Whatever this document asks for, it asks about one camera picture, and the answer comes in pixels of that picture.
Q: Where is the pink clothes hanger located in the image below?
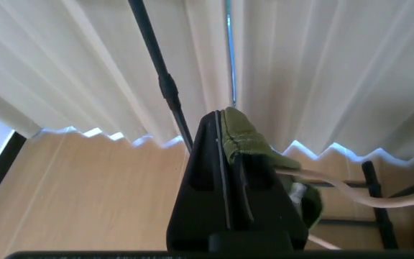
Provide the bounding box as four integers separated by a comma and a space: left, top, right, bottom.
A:
274, 168, 414, 252

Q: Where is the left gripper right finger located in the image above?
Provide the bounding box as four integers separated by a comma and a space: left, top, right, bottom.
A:
229, 155, 310, 252

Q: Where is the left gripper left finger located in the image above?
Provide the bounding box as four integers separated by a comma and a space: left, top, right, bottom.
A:
166, 110, 232, 252

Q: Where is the black clothes rack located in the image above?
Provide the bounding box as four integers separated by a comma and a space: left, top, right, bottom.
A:
126, 0, 414, 252

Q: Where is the green printed t-shirt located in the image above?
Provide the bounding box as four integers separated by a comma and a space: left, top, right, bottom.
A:
220, 106, 326, 232

